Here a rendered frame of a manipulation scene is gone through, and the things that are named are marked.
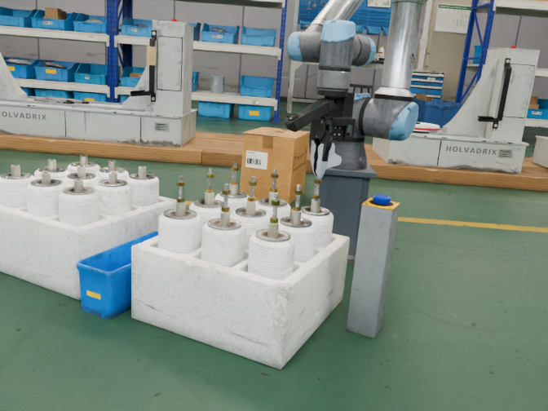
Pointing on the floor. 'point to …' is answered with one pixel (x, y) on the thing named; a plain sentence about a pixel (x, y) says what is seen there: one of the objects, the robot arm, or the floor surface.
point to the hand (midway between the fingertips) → (315, 173)
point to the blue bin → (108, 280)
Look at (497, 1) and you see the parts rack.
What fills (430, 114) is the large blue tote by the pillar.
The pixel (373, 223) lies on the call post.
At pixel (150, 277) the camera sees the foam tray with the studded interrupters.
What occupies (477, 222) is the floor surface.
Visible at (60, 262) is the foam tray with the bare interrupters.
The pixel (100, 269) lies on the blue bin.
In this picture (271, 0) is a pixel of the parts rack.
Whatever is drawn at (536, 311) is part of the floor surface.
